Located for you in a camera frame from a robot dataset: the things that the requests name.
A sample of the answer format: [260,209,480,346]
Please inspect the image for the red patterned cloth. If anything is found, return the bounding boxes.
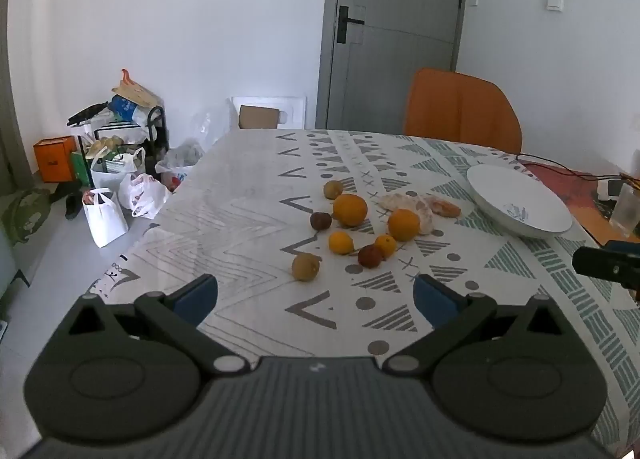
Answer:
[520,160,640,246]

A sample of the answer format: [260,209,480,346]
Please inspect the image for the orange box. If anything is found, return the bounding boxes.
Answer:
[33,136,77,184]

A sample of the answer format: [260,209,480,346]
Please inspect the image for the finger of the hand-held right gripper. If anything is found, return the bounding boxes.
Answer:
[573,246,640,290]
[602,240,640,257]

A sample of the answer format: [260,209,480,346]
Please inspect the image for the black door handle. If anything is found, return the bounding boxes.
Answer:
[336,5,365,44]

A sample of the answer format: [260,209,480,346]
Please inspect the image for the orange chair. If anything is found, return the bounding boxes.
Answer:
[403,68,523,156]

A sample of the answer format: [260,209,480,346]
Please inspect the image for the white ceramic bowl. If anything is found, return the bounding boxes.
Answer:
[466,163,574,240]

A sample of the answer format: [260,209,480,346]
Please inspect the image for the white foam board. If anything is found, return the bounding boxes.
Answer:
[229,95,307,131]

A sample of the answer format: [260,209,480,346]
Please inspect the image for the white charger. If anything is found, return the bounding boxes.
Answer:
[597,179,624,201]

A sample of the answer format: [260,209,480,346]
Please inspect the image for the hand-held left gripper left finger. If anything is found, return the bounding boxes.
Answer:
[60,273,262,377]

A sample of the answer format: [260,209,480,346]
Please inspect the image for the white bag with green print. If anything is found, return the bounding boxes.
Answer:
[89,145,147,190]

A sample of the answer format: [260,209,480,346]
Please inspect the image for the small orange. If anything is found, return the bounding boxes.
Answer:
[328,231,355,256]
[374,234,399,260]

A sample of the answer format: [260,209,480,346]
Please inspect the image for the clear plastic bag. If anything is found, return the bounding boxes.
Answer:
[191,111,232,152]

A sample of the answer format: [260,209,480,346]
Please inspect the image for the large orange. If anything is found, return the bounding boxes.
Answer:
[387,208,421,243]
[332,193,369,227]

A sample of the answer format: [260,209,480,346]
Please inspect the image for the brown paper bag orange hook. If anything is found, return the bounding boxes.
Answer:
[110,68,164,112]

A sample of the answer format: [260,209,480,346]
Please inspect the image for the patterned white tablecloth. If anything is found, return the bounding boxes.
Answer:
[87,128,640,459]

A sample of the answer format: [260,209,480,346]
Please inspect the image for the white plastic bag red contents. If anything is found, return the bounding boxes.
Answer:
[155,138,206,192]

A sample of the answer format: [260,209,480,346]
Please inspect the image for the black metal rack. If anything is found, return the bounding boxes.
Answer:
[146,107,171,160]

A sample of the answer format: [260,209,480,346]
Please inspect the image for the clear glass cup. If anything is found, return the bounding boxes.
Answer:
[609,186,640,240]

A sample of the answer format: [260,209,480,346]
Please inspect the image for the grey door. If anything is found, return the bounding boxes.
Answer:
[315,0,469,132]

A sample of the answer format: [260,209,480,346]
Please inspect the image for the grey curtain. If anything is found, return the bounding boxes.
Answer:
[0,0,35,192]

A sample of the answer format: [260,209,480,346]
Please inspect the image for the black cable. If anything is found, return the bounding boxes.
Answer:
[515,153,623,182]

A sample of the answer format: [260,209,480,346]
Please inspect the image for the black umbrella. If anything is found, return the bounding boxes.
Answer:
[66,102,109,128]

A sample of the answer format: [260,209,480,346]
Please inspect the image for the blue plastic bag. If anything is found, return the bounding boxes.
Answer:
[107,94,147,123]

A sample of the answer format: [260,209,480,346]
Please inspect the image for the dark red fruit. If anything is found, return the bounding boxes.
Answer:
[357,244,385,270]

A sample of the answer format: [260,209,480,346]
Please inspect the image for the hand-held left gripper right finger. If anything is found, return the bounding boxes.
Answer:
[381,274,577,376]

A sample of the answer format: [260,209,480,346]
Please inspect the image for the brown cardboard box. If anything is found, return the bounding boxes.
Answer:
[238,105,281,130]

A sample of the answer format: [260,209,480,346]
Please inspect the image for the white paper bag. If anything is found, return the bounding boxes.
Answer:
[82,187,130,249]

